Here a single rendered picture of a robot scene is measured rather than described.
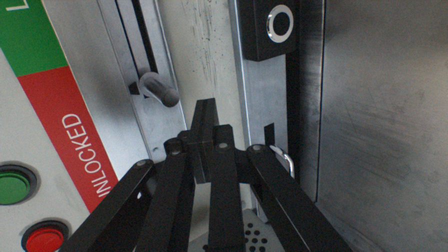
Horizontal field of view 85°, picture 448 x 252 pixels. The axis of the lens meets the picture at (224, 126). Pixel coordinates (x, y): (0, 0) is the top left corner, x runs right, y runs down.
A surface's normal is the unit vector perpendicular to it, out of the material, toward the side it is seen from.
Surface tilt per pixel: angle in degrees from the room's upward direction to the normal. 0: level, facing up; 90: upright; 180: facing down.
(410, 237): 0
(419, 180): 0
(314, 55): 0
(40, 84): 90
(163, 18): 90
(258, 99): 90
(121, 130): 90
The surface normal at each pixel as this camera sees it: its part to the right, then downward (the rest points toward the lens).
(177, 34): 0.51, 0.33
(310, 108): -0.85, 0.34
